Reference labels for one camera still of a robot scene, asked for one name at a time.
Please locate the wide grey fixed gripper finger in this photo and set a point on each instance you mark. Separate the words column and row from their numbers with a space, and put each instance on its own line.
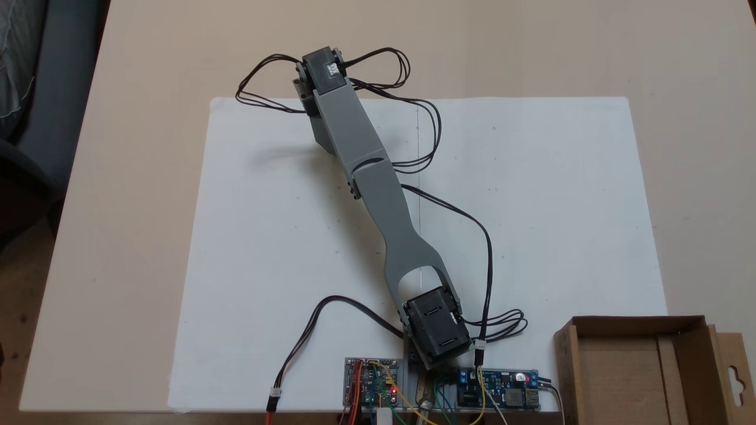
column 323, row 134

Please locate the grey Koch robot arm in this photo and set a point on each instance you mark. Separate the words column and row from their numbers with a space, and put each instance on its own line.
column 378, row 195

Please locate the white paper sheet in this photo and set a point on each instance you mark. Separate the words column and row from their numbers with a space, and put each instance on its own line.
column 561, row 206
column 266, row 236

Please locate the dark grey chair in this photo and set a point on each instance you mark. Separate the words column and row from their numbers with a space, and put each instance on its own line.
column 59, row 88

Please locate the motor controller circuit board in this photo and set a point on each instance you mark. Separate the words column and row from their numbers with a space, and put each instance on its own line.
column 369, row 383

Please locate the metal table clamp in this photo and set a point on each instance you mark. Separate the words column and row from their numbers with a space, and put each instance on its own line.
column 425, row 401

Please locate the blue power converter board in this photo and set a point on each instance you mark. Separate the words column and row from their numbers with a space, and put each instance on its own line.
column 502, row 389

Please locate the brown cardboard box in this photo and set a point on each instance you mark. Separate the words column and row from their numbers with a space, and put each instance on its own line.
column 620, row 378

